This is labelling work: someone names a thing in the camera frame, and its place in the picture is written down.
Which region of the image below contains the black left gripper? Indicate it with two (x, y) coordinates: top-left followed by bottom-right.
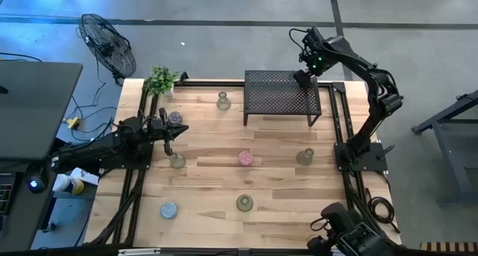
(149, 107), (190, 157)

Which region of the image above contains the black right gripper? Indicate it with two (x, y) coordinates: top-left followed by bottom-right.
(293, 27), (333, 90)

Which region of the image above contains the dark floral patterned round tin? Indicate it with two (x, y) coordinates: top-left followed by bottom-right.
(167, 110), (184, 126)

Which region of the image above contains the clear glass jar top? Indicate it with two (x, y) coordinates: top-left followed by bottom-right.
(216, 91), (232, 112)

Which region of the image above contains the clear glass jar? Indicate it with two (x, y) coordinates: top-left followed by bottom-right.
(216, 91), (232, 112)
(169, 152), (187, 170)

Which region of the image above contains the glass jar olive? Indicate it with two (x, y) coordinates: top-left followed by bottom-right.
(296, 147), (315, 166)
(235, 193), (255, 213)

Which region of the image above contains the glass jar olive bottom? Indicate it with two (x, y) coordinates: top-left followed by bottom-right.
(235, 193), (255, 213)

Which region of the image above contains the clear glass jar left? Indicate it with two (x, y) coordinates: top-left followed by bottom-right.
(169, 152), (187, 170)

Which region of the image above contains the black perforated metal shelf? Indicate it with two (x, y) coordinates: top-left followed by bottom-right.
(243, 69), (323, 127)

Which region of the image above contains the small green potted plant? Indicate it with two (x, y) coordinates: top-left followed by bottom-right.
(143, 64), (181, 97)

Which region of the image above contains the white paper box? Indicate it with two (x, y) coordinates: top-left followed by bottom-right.
(69, 167), (101, 186)

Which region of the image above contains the black metal floor fan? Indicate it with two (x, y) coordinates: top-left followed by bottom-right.
(77, 13), (137, 86)

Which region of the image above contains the white bottle with yellow cap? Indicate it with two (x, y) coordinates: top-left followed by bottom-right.
(52, 173), (85, 196)

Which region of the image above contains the white label strip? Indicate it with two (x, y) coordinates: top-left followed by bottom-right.
(117, 247), (161, 256)

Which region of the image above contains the dark grey desk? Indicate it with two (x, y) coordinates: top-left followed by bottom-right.
(0, 60), (84, 253)

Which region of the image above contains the black computer mouse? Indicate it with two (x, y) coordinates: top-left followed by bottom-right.
(25, 165), (49, 194)

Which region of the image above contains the small black power adapter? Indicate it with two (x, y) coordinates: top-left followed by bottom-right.
(41, 220), (59, 234)

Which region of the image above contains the black keyboard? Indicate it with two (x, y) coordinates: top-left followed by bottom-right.
(0, 172), (18, 216)

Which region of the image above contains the striped wooden slat board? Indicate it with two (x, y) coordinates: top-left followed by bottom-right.
(420, 241), (478, 253)

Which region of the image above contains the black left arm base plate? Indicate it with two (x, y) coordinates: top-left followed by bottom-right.
(99, 142), (155, 170)

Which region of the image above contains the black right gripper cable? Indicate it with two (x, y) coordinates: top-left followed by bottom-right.
(288, 27), (311, 51)

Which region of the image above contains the black box with cable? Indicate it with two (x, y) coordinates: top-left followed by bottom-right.
(84, 78), (403, 249)

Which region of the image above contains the black floor cable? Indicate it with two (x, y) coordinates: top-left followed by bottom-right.
(69, 95), (119, 142)

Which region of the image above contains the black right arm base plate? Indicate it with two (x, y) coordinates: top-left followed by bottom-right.
(334, 142), (389, 172)

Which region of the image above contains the black clamp handle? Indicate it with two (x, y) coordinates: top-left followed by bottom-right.
(376, 144), (396, 160)

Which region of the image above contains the coiled black cable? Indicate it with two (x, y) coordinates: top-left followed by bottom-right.
(364, 187), (401, 234)

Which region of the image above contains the dark metal table frame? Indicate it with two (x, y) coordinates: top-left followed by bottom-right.
(412, 90), (478, 207)

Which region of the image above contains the thin black desk cable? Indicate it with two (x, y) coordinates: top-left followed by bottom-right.
(0, 51), (43, 63)

